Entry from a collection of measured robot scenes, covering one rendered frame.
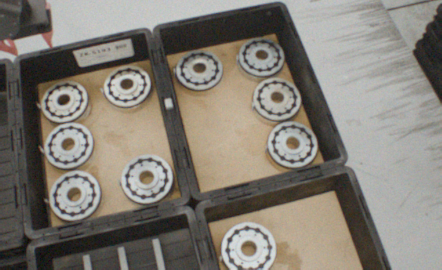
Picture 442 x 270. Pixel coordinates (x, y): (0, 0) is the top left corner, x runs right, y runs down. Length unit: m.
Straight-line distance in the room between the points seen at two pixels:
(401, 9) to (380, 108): 1.26
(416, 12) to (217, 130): 1.65
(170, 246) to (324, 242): 0.29
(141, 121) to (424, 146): 0.68
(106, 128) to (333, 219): 0.50
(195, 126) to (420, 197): 0.55
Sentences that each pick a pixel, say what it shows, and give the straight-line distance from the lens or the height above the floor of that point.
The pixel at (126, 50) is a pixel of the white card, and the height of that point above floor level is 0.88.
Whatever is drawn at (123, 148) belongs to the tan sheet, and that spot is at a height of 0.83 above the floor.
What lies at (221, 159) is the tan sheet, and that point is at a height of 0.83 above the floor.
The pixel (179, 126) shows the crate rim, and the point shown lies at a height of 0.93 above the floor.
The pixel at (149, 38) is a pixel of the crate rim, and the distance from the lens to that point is 1.01.
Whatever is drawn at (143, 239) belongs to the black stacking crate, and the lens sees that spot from 0.94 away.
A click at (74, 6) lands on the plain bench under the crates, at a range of 1.42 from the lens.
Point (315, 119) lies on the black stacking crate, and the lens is 0.99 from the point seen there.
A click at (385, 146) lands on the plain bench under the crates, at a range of 1.20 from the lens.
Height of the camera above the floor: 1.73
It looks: 63 degrees down
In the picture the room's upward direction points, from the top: 1 degrees clockwise
